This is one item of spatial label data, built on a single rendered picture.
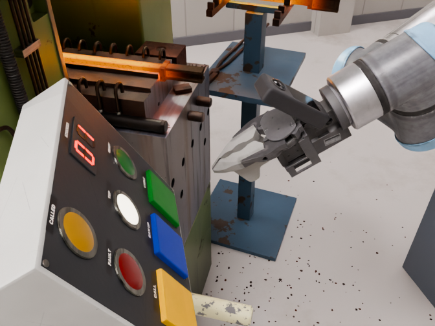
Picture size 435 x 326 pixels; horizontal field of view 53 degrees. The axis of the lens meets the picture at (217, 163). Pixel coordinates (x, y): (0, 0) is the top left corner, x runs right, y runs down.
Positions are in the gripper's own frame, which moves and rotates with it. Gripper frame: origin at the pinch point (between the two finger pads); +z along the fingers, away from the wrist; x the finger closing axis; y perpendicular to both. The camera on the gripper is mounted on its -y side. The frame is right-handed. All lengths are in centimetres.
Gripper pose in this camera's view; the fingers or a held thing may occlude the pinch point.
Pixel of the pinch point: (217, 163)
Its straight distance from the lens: 68.0
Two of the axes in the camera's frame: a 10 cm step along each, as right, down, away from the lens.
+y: 4.9, 6.2, 6.2
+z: -8.5, 4.9, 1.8
